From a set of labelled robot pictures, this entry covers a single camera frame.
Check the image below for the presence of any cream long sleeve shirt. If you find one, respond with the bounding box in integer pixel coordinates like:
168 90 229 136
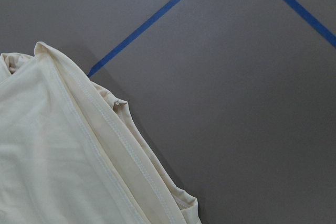
1 42 200 223

